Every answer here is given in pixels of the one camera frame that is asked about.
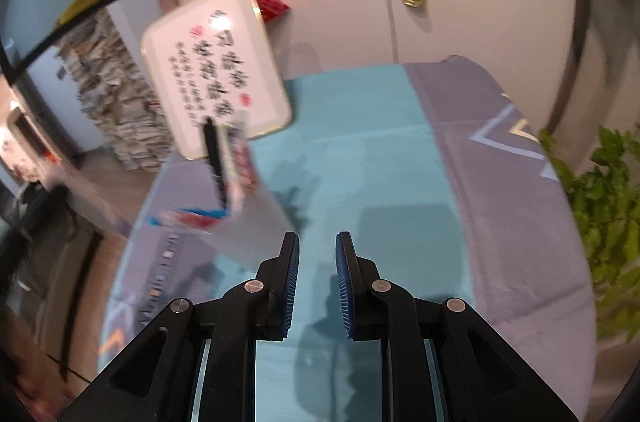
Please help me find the black marker pen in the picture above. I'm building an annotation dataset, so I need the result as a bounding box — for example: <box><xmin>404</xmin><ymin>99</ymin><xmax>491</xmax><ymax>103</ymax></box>
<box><xmin>202</xmin><ymin>117</ymin><xmax>230</xmax><ymax>209</ymax></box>

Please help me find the green potted plant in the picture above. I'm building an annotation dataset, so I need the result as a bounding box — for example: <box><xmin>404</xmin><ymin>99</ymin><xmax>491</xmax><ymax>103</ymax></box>
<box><xmin>537</xmin><ymin>125</ymin><xmax>640</xmax><ymax>343</ymax></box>

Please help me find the pink striped pen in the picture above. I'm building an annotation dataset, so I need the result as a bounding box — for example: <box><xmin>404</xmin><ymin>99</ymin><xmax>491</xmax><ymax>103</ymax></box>
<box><xmin>227</xmin><ymin>127</ymin><xmax>258</xmax><ymax>198</ymax></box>

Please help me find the yellow bag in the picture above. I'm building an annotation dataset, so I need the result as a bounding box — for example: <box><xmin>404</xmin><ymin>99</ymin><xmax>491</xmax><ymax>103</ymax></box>
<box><xmin>55</xmin><ymin>0</ymin><xmax>103</xmax><ymax>26</ymax></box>

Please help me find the white calligraphy sign plaque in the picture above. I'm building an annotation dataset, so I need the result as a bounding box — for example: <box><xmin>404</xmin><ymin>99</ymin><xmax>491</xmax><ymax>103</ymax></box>
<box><xmin>140</xmin><ymin>0</ymin><xmax>293</xmax><ymax>160</ymax></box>

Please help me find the translucent plastic cup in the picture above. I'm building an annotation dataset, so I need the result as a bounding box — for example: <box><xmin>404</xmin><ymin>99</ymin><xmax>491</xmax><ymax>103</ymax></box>
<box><xmin>190</xmin><ymin>122</ymin><xmax>306</xmax><ymax>275</ymax></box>

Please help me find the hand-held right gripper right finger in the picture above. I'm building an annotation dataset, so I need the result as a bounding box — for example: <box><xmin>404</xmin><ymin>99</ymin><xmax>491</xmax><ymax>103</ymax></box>
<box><xmin>335</xmin><ymin>232</ymin><xmax>578</xmax><ymax>422</ymax></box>

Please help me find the clear red pen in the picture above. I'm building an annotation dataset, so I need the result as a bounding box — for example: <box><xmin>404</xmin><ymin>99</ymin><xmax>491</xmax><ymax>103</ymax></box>
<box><xmin>145</xmin><ymin>212</ymin><xmax>201</xmax><ymax>230</ymax></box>

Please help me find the dark bag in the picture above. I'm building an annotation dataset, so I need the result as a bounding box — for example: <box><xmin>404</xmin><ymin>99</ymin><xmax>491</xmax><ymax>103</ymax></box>
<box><xmin>10</xmin><ymin>185</ymin><xmax>76</xmax><ymax>253</ymax></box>

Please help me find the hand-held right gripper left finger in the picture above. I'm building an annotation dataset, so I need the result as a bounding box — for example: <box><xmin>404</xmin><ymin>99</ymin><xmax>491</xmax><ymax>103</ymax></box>
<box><xmin>60</xmin><ymin>233</ymin><xmax>300</xmax><ymax>422</ymax></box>

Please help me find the tall pile of stacked papers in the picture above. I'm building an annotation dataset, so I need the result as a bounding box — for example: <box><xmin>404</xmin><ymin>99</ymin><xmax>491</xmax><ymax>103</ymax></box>
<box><xmin>60</xmin><ymin>10</ymin><xmax>173</xmax><ymax>173</ymax></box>

